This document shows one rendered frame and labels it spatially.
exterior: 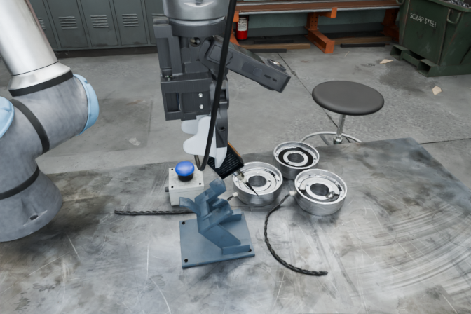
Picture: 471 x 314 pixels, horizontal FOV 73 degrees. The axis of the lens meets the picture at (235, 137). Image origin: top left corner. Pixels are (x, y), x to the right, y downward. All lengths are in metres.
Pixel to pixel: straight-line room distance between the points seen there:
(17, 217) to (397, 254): 0.69
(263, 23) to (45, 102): 3.98
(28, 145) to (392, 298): 0.66
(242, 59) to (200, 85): 0.06
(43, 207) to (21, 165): 0.10
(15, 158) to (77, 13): 3.36
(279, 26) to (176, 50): 4.20
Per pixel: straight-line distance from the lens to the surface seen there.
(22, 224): 0.72
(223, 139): 0.42
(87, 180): 0.81
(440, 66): 3.79
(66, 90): 0.70
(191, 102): 0.40
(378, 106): 1.55
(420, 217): 0.75
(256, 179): 0.71
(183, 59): 0.40
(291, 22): 4.61
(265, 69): 0.40
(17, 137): 0.66
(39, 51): 0.70
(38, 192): 0.72
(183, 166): 0.66
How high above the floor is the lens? 1.29
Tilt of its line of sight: 34 degrees down
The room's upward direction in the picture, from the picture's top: straight up
